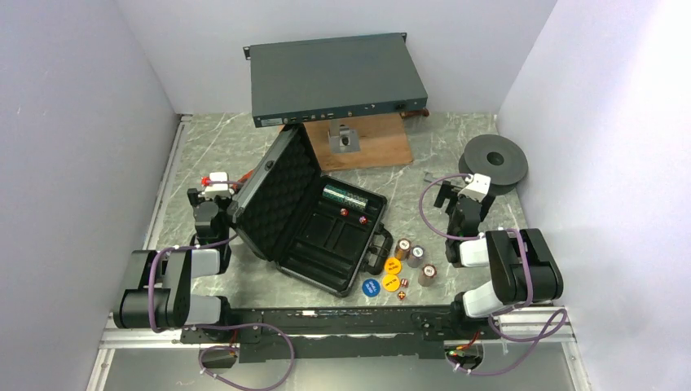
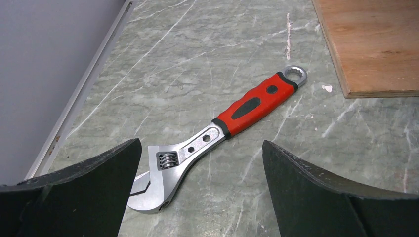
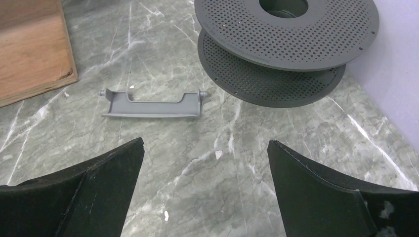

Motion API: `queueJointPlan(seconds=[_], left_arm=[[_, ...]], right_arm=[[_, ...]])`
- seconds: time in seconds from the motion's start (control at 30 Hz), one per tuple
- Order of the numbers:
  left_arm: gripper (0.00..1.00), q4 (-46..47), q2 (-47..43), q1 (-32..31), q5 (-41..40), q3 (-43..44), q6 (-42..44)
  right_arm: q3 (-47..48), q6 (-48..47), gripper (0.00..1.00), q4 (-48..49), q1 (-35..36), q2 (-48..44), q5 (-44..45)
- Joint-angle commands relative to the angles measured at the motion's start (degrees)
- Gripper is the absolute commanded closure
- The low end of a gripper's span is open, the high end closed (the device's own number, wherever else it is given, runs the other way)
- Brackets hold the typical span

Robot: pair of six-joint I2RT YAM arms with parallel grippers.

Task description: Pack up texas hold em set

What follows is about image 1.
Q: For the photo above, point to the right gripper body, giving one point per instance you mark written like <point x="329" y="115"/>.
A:
<point x="449" y="191"/>

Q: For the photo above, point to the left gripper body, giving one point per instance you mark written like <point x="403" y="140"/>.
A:
<point x="224" y="204"/>

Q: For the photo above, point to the purple poker chip stack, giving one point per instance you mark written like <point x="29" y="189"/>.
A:
<point x="416" y="256"/>

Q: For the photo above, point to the orange brown poker chip stack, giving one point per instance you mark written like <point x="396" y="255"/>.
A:
<point x="402" y="249"/>

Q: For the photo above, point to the black poker set case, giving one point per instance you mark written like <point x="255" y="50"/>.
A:
<point x="281" y="214"/>

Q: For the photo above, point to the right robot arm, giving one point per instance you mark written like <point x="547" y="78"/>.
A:
<point x="522" y="267"/>

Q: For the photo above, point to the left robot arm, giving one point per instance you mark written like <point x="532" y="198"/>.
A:
<point x="156" y="291"/>

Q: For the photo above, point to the small grey metal plate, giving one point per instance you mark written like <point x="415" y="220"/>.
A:
<point x="429" y="178"/>

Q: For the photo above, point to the orange big blind button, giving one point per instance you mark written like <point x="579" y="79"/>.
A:
<point x="393" y="266"/>

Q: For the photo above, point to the yellow big blind button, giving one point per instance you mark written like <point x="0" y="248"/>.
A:
<point x="391" y="283"/>

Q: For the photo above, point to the wooden board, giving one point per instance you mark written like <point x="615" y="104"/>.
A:
<point x="382" y="141"/>

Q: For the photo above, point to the blue small blind button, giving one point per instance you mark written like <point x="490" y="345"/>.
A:
<point x="371" y="288"/>

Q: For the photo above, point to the green poker chip stack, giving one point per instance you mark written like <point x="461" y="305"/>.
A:
<point x="335" y="194"/>

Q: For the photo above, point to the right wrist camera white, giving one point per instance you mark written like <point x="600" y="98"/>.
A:
<point x="477" y="187"/>

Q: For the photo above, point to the black cable spool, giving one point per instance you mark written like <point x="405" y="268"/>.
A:
<point x="497" y="157"/>

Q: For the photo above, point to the silver metal stand bracket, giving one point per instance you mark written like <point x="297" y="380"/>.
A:
<point x="342" y="139"/>

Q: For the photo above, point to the grey rack network switch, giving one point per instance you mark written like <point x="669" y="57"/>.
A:
<point x="333" y="78"/>

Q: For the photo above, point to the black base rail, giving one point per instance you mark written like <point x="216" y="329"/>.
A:
<point x="424" y="331"/>

